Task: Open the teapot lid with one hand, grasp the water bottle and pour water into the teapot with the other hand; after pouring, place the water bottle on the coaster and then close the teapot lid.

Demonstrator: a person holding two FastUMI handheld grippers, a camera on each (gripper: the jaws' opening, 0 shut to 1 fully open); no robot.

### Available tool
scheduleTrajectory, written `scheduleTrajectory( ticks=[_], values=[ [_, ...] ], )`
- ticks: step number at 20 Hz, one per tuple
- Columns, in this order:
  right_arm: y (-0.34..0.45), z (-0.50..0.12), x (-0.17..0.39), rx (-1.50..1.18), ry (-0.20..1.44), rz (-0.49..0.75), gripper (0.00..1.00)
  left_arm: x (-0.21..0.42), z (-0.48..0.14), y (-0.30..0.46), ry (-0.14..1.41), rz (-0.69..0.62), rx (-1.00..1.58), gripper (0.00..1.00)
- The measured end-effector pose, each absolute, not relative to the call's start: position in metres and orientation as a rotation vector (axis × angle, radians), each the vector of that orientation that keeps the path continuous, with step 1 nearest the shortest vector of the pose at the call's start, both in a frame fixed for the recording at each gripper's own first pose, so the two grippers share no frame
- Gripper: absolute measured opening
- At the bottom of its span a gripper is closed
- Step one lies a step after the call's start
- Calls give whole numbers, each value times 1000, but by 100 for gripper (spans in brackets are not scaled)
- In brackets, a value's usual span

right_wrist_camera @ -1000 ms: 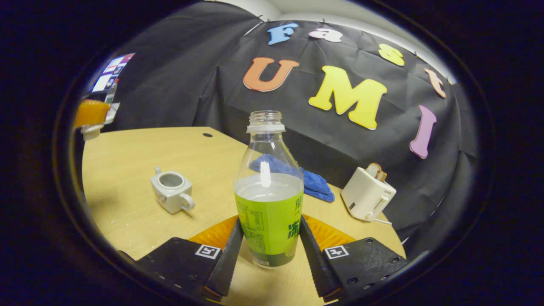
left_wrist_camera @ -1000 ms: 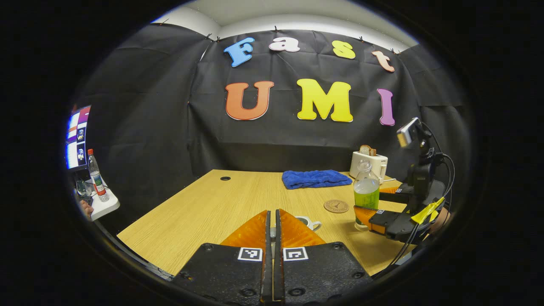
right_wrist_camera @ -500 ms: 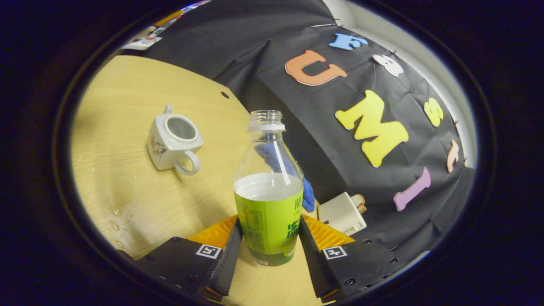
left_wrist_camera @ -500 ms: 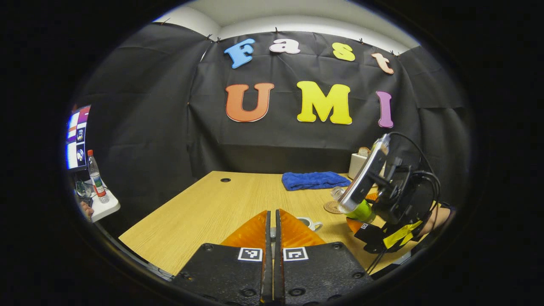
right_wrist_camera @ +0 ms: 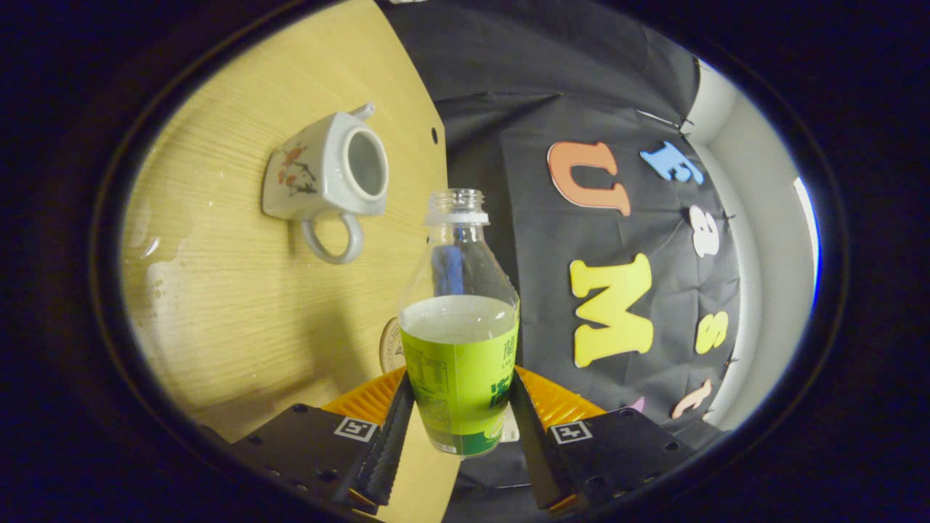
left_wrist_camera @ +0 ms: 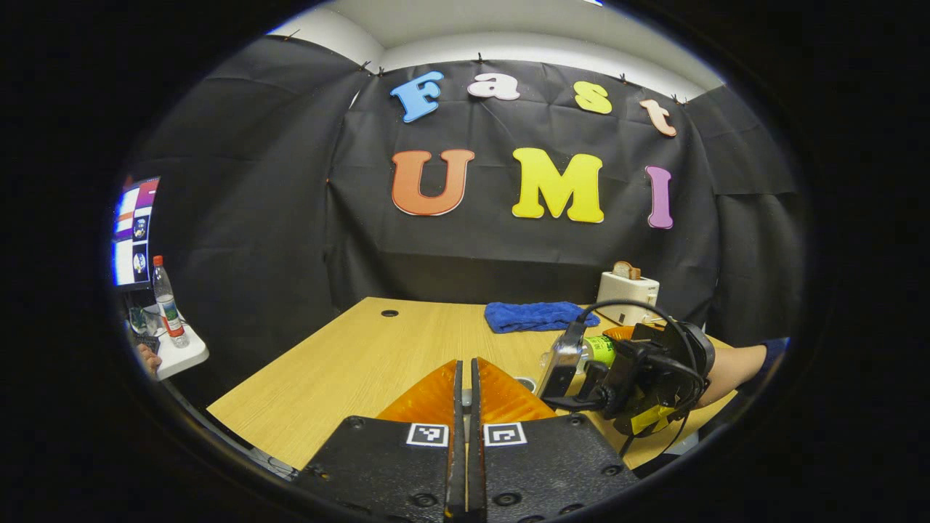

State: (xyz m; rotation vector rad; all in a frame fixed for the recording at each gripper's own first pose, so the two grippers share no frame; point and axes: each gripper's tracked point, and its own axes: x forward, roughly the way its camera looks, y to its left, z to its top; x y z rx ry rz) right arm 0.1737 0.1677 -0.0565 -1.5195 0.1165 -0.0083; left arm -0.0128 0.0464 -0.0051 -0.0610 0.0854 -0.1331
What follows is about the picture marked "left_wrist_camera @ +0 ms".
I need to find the blue towel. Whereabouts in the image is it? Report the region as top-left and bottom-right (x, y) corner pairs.
(485, 301), (601, 334)

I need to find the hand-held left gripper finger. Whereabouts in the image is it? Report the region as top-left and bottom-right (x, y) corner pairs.
(294, 359), (466, 523)
(469, 357), (640, 523)

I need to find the white toaster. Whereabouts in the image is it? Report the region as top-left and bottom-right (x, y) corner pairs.
(597, 272), (660, 328)

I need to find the white side table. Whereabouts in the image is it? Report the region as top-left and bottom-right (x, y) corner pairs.
(155, 320), (210, 381)

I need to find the green label water bottle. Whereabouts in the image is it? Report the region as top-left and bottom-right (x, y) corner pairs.
(539, 333), (620, 373)

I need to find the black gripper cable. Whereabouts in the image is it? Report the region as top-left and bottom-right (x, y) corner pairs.
(576, 299), (700, 458)

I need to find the computer monitor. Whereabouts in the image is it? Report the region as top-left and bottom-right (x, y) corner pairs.
(112, 177), (161, 291)

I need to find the red cap plastic bottle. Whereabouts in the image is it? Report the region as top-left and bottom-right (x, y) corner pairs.
(152, 255), (190, 349)

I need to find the black backdrop cloth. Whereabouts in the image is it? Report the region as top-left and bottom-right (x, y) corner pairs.
(120, 35), (807, 408)

